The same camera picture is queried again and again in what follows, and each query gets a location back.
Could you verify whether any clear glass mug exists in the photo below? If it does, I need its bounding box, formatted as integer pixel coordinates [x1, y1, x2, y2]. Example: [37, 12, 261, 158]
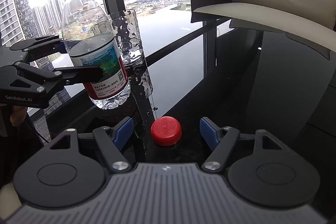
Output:
[109, 9, 153, 100]

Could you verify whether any red bottle cap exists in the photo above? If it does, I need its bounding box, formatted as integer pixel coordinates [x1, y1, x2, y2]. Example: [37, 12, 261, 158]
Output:
[150, 117, 182, 146]

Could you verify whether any dark brown sofa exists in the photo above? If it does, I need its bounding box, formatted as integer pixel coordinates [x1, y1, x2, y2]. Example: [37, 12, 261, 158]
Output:
[191, 0, 335, 59]

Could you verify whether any clear water bottle red label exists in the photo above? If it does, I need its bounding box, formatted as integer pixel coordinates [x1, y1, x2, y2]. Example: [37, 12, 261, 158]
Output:
[62, 0, 130, 110]

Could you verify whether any left hand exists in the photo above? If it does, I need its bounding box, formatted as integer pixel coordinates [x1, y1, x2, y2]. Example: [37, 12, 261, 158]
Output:
[10, 106, 27, 126]

